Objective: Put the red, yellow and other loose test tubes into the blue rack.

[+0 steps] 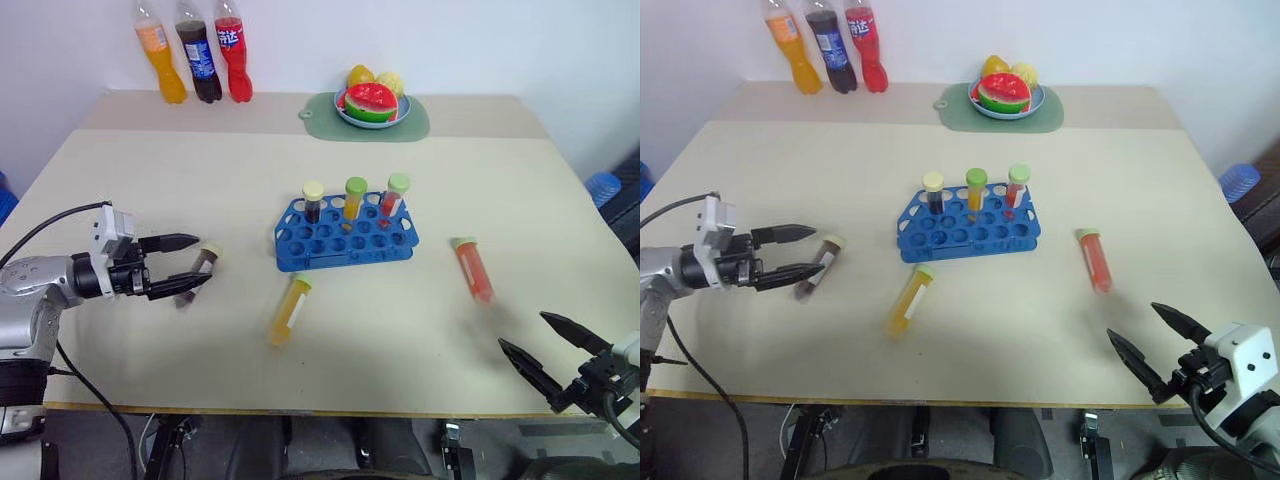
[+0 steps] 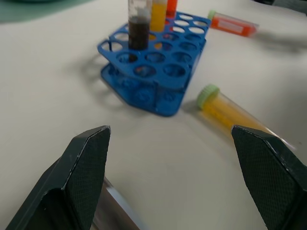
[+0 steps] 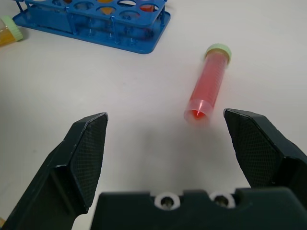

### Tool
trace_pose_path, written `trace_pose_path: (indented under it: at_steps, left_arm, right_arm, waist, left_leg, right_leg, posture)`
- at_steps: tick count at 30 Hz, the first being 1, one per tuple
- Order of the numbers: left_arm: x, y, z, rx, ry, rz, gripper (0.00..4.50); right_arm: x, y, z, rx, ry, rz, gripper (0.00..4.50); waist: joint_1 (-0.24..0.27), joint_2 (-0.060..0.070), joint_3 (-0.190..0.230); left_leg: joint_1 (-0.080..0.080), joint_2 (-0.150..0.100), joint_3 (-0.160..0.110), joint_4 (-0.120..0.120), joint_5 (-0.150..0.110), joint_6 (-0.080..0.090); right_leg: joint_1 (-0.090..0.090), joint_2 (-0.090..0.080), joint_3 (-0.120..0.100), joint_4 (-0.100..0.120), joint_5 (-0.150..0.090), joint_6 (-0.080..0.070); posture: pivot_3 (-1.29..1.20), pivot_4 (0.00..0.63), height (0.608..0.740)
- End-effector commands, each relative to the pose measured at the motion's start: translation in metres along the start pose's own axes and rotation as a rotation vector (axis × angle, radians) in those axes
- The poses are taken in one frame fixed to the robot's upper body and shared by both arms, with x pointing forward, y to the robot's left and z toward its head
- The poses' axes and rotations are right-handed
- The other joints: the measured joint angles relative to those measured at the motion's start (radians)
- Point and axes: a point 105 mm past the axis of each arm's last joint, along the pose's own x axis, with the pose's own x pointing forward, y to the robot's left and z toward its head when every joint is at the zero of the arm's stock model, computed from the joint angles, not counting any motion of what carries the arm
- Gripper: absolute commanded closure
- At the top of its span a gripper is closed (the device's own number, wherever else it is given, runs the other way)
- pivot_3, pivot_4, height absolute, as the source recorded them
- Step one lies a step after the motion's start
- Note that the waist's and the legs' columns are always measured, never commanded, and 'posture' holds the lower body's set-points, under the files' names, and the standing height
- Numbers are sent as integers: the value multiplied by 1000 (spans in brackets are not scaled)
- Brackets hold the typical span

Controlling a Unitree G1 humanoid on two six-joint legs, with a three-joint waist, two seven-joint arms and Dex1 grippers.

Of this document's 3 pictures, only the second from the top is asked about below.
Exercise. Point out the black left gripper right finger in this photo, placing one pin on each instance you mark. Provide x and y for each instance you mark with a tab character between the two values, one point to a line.
266	172

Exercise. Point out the blue test tube rack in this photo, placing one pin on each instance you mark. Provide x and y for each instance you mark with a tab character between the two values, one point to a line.
156	62

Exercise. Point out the green mat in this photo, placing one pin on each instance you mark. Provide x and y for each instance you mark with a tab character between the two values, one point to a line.
31	8

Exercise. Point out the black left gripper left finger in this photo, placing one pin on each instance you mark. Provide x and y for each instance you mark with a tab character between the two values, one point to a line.
79	177

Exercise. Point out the dark brown liquid tube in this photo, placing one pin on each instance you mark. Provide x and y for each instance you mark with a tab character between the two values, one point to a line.
138	26

